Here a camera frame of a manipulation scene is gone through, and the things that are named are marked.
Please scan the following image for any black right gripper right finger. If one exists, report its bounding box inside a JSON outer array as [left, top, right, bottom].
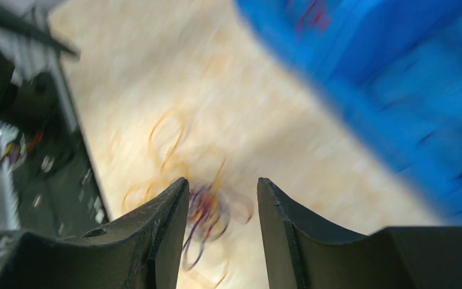
[[257, 178, 462, 288]]

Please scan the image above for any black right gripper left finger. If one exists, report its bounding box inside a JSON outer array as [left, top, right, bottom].
[[0, 178, 189, 288]]

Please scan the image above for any colourful wire bundle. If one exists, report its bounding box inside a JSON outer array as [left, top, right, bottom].
[[119, 110, 256, 289]]

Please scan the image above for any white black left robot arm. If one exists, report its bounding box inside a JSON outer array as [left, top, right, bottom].
[[0, 1, 79, 134]]

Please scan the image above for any blue three-compartment plastic bin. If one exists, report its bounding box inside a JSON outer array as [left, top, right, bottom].
[[236, 1, 462, 221]]

